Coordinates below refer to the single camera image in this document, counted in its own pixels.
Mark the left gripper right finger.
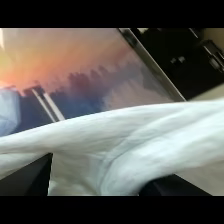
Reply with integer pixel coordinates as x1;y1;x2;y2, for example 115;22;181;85
138;173;212;197

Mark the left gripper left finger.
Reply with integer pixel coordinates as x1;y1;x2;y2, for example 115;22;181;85
0;152;54;197

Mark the white garment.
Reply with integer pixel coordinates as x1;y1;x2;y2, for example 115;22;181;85
0;98;224;197

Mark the silver frame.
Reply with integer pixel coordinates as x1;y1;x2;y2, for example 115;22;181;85
118;28;187;103

